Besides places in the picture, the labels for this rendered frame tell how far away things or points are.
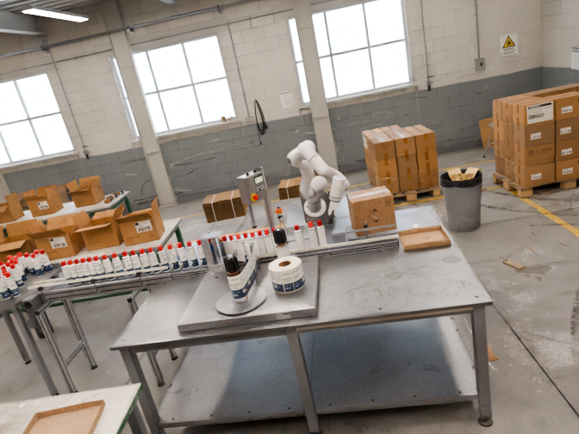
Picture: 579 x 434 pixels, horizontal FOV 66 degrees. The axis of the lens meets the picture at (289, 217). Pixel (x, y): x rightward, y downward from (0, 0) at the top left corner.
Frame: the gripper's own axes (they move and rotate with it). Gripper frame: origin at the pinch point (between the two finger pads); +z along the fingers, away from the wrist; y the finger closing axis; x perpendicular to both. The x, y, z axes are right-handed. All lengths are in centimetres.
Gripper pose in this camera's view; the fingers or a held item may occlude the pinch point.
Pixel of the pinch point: (330, 220)
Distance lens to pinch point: 308.7
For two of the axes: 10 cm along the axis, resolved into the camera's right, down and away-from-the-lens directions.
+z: -1.5, 9.2, 3.6
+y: -0.9, 3.4, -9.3
